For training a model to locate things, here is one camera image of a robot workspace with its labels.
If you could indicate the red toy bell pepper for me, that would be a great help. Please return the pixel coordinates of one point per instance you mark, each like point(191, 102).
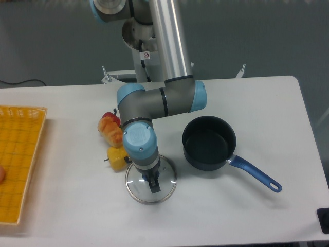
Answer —
point(113, 116)

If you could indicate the left metal table bracket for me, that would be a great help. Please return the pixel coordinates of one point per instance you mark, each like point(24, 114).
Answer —
point(107, 78)

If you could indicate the orange object in basket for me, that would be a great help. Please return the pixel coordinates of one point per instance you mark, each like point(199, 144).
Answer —
point(2, 173)

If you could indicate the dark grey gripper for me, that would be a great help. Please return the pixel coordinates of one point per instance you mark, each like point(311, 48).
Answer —
point(152, 174)

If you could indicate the metal table bracket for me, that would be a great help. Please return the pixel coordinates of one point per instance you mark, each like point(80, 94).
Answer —
point(241, 72)
point(107, 78)

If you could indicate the yellow toy bell pepper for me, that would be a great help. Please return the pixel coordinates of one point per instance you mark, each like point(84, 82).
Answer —
point(116, 158)

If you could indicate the right metal table bracket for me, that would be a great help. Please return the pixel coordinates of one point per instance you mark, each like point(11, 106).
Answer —
point(241, 72)

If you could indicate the black object table corner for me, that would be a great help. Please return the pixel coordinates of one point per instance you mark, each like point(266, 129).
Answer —
point(322, 214)

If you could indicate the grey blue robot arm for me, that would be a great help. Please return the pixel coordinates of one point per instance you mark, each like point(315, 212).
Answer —
point(165, 84)

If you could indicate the dark blue saucepan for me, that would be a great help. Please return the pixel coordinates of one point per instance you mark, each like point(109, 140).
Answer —
point(209, 143)

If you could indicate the glass lid blue knob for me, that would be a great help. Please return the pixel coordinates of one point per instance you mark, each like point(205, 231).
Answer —
point(139, 188)

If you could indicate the orange toy croissant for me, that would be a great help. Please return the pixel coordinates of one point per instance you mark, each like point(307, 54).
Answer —
point(111, 132)

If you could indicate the yellow wicker basket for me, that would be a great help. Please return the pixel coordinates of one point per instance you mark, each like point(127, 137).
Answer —
point(21, 131)

